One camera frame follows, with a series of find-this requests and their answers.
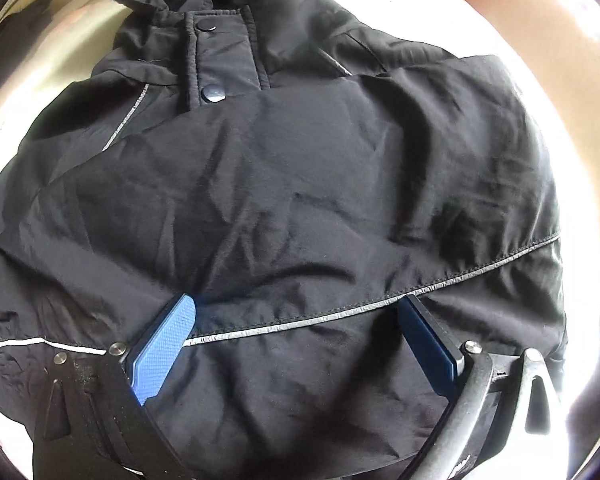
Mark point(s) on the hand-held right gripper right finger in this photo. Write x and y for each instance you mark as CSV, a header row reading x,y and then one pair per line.
x,y
430,347

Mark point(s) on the black jacket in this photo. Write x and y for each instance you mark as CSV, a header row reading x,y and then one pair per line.
x,y
300,185

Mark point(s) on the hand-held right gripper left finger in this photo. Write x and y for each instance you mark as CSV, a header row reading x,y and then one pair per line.
x,y
165,345

